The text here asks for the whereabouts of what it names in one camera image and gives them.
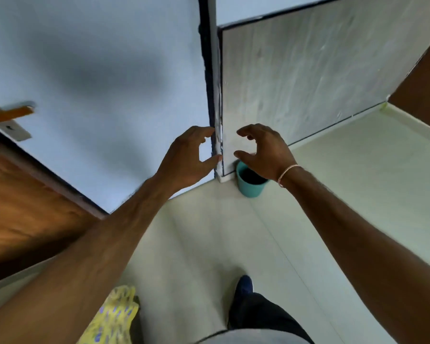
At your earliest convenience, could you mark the dark brown wooden door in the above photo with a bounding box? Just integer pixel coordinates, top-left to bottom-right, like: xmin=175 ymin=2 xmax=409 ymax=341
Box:
xmin=388 ymin=31 xmax=430 ymax=134

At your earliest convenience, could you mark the person's right hand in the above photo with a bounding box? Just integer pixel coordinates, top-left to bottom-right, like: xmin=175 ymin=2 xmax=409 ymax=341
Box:
xmin=234 ymin=124 xmax=299 ymax=182

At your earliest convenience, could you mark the person's left hand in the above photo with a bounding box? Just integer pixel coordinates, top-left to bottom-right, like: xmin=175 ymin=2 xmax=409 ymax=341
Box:
xmin=154 ymin=126 xmax=223 ymax=198

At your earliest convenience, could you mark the black trouser leg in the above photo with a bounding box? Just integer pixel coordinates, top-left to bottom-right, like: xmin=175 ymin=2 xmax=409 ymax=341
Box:
xmin=227 ymin=293 xmax=315 ymax=344

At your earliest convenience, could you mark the white skirting board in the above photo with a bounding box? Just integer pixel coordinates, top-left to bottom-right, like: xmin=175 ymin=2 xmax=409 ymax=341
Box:
xmin=381 ymin=102 xmax=430 ymax=141

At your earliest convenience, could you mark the thin pink wrist bracelet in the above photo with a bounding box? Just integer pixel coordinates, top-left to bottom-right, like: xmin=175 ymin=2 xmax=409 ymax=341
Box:
xmin=277 ymin=164 xmax=304 ymax=188

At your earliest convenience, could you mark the grey marble wall panel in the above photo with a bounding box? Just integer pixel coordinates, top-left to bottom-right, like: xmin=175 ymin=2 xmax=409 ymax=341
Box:
xmin=218 ymin=0 xmax=430 ymax=176

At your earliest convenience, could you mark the dark blue shoe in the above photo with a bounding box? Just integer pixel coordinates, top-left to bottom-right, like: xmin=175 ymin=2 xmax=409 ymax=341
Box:
xmin=232 ymin=275 xmax=254 ymax=306

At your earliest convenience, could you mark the orange and silver door handle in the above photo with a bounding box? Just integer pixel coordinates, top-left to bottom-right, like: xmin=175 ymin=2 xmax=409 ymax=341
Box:
xmin=0 ymin=98 xmax=37 ymax=142

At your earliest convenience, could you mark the black and white door frame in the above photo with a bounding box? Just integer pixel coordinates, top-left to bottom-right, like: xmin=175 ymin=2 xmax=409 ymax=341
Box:
xmin=198 ymin=0 xmax=224 ymax=183

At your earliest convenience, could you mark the yellow cloth with blue pattern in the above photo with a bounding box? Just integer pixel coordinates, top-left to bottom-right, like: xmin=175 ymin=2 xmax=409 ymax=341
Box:
xmin=77 ymin=286 xmax=140 ymax=344

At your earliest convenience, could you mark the grey shirt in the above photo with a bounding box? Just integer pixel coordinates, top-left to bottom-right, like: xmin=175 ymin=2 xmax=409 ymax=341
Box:
xmin=196 ymin=329 xmax=310 ymax=344

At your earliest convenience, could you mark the person's right forearm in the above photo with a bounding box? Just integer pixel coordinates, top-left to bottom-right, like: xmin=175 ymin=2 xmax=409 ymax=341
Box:
xmin=282 ymin=166 xmax=430 ymax=344

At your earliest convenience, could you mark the person's left forearm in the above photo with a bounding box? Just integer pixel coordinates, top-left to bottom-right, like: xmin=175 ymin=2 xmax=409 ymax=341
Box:
xmin=0 ymin=175 xmax=173 ymax=344

